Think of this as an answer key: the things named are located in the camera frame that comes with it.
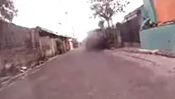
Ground row of low houses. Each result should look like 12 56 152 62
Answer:
34 19 81 60

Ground teal wall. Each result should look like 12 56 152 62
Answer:
138 23 175 67

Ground grey roadside verge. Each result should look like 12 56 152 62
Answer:
0 54 65 98

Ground dark vehicle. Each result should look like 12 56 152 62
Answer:
82 27 110 53

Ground old grey wall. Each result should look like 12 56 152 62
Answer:
0 2 46 81

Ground dark fence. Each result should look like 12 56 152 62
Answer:
113 5 152 50

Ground concrete kerb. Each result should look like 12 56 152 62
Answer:
119 39 175 77

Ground overhead wires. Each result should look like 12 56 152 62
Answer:
54 0 77 40

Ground grey asphalt road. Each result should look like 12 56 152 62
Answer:
0 33 175 99

